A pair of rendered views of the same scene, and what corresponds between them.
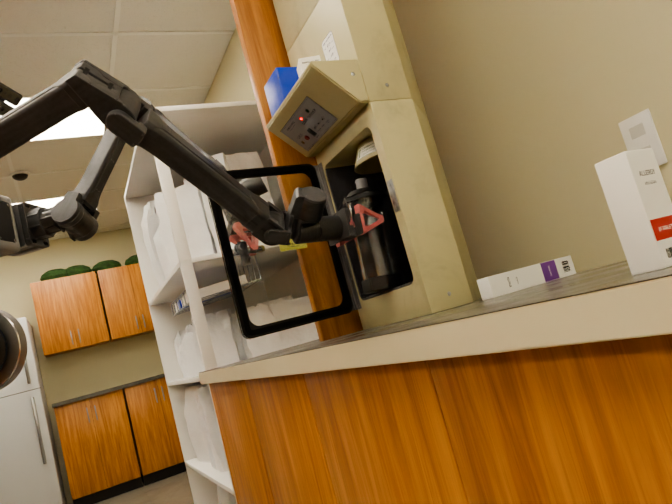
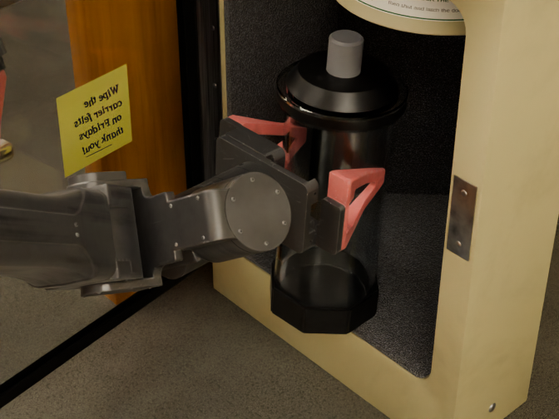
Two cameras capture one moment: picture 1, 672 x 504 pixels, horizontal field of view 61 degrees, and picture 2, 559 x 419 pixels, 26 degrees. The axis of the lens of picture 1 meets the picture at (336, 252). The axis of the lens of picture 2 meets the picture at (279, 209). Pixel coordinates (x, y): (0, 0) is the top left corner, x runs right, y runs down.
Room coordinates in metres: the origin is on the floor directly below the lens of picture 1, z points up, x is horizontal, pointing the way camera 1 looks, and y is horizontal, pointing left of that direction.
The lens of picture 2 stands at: (0.53, 0.19, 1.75)
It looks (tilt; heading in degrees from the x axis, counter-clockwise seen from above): 37 degrees down; 344
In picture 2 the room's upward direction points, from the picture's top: straight up
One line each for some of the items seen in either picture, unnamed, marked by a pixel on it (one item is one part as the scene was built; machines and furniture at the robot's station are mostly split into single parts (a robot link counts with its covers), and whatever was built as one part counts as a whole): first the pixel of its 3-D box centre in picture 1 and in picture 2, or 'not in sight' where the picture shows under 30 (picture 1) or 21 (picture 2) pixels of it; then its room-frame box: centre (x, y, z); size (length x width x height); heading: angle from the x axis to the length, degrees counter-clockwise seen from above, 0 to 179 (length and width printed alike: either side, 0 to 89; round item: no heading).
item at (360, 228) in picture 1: (363, 221); (333, 188); (1.28, -0.08, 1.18); 0.09 x 0.07 x 0.07; 119
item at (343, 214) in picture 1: (329, 228); (242, 203); (1.28, 0.00, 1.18); 0.10 x 0.07 x 0.07; 29
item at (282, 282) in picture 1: (281, 245); (68, 160); (1.37, 0.12, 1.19); 0.30 x 0.01 x 0.40; 123
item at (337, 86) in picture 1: (312, 114); not in sight; (1.29, -0.03, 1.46); 0.32 x 0.11 x 0.10; 26
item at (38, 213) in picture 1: (45, 222); not in sight; (1.52, 0.75, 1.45); 0.09 x 0.08 x 0.12; 176
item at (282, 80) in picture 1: (292, 92); not in sight; (1.36, 0.00, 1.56); 0.10 x 0.10 x 0.09; 26
